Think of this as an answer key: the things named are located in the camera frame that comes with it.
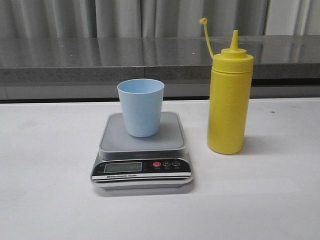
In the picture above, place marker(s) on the light blue plastic cup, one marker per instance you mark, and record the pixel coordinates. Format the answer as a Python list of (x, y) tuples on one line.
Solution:
[(141, 103)]

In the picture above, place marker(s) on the yellow squeeze bottle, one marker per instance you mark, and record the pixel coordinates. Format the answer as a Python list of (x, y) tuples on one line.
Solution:
[(230, 86)]

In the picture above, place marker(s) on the silver digital kitchen scale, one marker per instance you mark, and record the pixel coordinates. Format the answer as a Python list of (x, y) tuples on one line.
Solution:
[(127, 162)]

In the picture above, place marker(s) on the grey stone countertop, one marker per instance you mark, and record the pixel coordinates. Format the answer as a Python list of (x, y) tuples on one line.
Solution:
[(89, 69)]

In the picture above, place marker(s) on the grey curtain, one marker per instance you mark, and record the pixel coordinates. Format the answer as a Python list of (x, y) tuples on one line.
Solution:
[(156, 18)]

